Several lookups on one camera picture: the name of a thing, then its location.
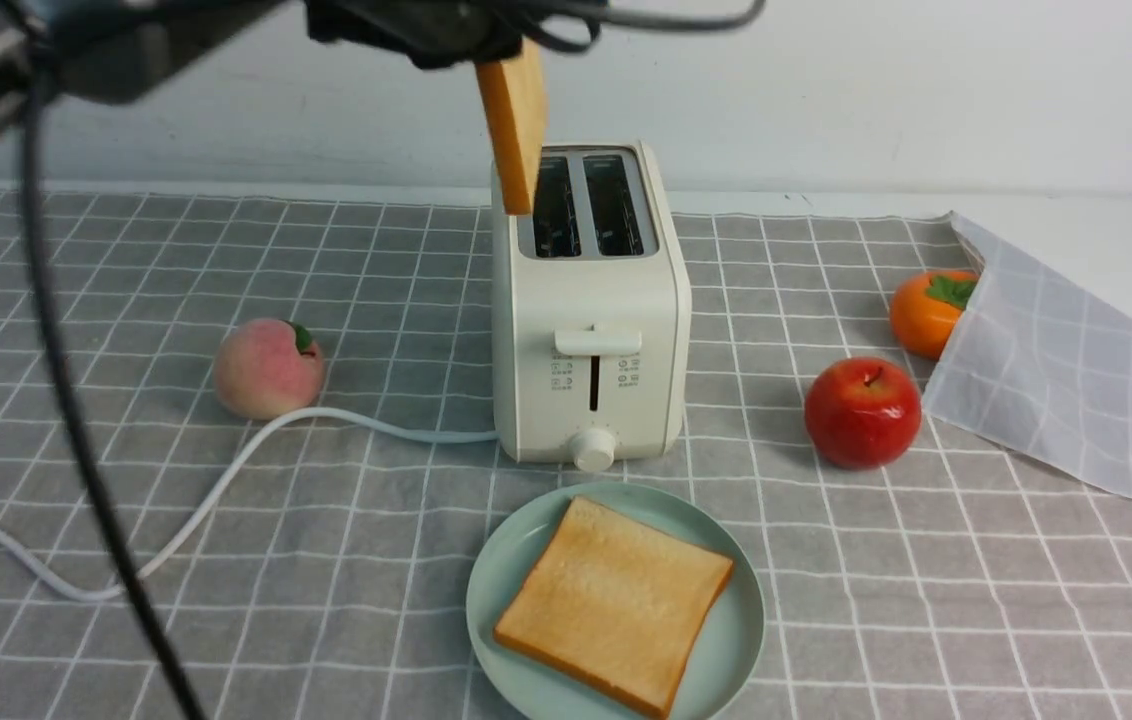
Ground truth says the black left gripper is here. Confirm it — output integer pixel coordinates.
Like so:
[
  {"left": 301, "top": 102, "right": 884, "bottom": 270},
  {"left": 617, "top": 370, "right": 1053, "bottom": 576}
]
[{"left": 305, "top": 1, "right": 522, "bottom": 70}]

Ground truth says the toast slice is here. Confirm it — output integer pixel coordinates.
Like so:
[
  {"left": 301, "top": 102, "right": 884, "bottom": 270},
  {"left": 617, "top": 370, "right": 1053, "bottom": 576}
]
[
  {"left": 475, "top": 38, "right": 548, "bottom": 217},
  {"left": 494, "top": 496, "right": 735, "bottom": 719}
]

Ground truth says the light green round plate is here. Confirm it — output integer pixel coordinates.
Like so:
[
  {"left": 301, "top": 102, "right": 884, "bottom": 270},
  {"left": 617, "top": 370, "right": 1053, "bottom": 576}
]
[{"left": 465, "top": 482, "right": 766, "bottom": 719}]

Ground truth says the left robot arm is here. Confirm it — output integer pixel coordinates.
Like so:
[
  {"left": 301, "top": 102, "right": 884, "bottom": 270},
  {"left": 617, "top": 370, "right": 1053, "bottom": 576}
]
[{"left": 0, "top": 1, "right": 522, "bottom": 135}]

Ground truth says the white two-slot toaster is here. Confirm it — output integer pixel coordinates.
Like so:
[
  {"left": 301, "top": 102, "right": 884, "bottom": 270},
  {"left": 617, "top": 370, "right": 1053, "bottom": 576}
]
[{"left": 490, "top": 143, "right": 691, "bottom": 473}]

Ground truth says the pink peach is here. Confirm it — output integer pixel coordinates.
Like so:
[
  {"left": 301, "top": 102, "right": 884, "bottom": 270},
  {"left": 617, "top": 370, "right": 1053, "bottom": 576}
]
[{"left": 211, "top": 318, "right": 327, "bottom": 421}]

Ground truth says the orange persimmon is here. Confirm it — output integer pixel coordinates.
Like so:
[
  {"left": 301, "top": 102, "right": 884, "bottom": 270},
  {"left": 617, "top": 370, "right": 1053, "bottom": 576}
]
[{"left": 889, "top": 271, "right": 979, "bottom": 363}]

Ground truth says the red apple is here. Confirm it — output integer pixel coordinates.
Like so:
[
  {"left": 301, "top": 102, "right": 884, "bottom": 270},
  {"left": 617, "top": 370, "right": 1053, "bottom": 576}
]
[{"left": 803, "top": 355, "right": 924, "bottom": 471}]

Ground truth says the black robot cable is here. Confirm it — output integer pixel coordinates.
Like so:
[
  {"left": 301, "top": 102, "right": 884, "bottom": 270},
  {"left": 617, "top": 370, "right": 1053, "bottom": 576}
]
[{"left": 0, "top": 0, "right": 767, "bottom": 720}]

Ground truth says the white toaster power cord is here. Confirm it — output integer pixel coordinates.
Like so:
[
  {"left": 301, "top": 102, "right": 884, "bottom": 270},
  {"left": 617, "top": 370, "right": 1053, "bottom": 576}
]
[{"left": 0, "top": 406, "right": 500, "bottom": 603}]

